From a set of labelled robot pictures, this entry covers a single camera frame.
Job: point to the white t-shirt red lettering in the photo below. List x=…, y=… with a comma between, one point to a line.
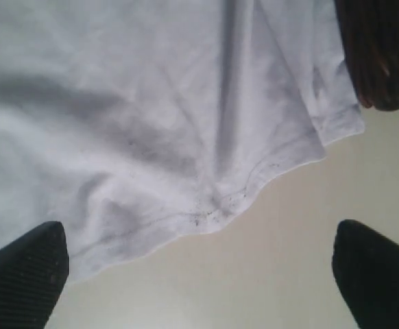
x=134, y=123

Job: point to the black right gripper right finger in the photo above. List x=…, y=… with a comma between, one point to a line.
x=365, y=265

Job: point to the dark brown wicker basket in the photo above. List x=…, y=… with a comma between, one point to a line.
x=370, y=36

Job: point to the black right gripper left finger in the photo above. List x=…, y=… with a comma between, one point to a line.
x=33, y=272

